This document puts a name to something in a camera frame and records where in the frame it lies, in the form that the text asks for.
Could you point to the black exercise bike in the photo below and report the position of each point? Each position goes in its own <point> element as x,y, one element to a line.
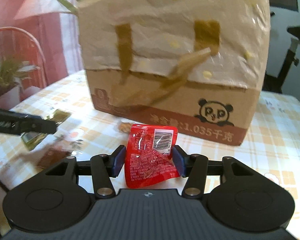
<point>290,52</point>

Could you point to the red snack packet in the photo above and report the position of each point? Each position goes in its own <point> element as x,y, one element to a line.
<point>145,165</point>

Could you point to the dark brown snack packet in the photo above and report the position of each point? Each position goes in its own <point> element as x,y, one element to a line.
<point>53,158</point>

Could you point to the shiny gold snack packet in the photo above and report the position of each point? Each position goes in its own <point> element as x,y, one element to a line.
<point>58,117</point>

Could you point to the small tan snack packet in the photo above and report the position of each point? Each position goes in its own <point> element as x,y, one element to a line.
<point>124,127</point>

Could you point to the red printed wall poster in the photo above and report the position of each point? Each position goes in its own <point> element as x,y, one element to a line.
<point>27,42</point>

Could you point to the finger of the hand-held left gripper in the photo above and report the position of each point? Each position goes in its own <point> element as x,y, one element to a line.
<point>27,125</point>

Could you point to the checked floral tablecloth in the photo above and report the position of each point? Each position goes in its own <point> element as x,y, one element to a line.
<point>277,135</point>

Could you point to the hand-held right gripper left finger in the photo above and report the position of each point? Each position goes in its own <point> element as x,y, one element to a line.
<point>118,161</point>

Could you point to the plastic-lined cardboard box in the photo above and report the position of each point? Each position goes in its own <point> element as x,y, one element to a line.
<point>165,105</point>

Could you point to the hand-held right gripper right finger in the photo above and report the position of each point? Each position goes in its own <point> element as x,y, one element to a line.
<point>177,160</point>

